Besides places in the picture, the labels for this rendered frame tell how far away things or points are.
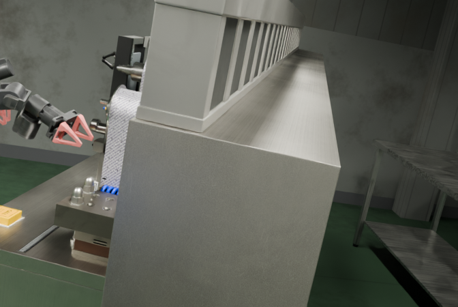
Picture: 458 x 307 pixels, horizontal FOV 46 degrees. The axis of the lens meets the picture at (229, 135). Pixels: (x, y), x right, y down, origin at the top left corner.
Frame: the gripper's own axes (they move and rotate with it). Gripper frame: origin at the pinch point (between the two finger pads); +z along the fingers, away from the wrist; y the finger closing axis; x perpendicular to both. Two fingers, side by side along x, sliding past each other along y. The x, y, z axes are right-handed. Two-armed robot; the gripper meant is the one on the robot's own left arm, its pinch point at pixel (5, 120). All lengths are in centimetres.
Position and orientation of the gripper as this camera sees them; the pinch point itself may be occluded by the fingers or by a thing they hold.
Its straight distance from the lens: 215.6
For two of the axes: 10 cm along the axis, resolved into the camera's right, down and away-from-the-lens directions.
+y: -1.3, -2.4, 9.6
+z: 3.2, 9.1, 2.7
